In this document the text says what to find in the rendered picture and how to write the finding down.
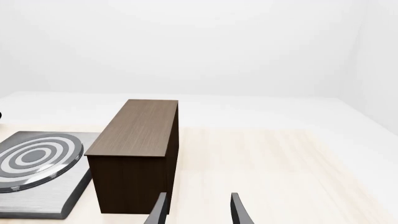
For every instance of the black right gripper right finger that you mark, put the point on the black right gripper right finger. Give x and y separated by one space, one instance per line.
241 212

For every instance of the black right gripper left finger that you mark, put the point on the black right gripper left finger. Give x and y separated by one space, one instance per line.
158 211

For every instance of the flat black stove plate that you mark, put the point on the flat black stove plate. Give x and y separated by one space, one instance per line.
40 170

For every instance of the brown wooden cabinet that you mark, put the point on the brown wooden cabinet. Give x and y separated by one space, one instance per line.
136 149

